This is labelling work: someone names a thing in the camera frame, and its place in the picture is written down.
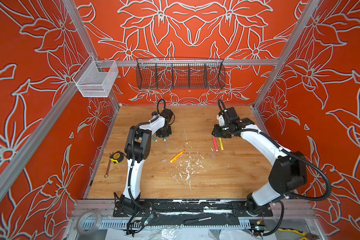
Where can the clear plastic bin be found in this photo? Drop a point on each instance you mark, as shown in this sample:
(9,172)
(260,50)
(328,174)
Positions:
(95,79)

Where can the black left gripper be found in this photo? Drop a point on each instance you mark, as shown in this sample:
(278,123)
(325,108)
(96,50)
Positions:
(168,132)

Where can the pink highlighter pen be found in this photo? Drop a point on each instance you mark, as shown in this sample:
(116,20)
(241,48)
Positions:
(215,144)

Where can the roll of clear tape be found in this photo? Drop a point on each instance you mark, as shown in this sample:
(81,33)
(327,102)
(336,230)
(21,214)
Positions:
(89,222)

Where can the yellow black tape measure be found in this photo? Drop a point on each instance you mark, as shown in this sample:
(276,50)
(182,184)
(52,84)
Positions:
(117,157)

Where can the orange highlighter pen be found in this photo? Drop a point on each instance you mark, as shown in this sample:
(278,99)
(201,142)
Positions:
(177,156)

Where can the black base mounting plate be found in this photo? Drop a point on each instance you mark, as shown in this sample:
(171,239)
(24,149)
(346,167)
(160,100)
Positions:
(223,212)

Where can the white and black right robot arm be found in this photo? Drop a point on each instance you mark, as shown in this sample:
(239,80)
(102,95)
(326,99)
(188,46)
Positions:
(287,173)

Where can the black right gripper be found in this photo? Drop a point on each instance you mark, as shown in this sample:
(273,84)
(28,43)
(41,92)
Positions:
(216,132)

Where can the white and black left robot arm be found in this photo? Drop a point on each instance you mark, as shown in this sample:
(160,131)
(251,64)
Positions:
(137,150)

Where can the yellow highlighter pen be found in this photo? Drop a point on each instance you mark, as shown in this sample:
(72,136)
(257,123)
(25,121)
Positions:
(221,144)

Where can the black wire basket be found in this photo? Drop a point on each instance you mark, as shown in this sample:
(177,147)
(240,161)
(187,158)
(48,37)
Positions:
(169,73)

